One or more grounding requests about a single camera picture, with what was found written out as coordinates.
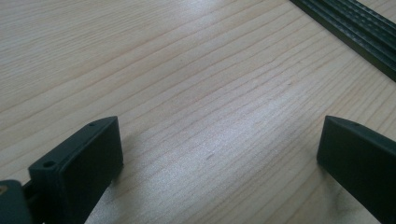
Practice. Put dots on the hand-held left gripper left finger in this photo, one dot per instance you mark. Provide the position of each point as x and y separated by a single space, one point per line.
81 161

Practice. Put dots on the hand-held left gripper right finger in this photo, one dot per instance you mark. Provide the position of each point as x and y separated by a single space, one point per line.
361 161

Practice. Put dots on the dark grooved rail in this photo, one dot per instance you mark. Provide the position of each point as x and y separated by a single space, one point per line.
358 42

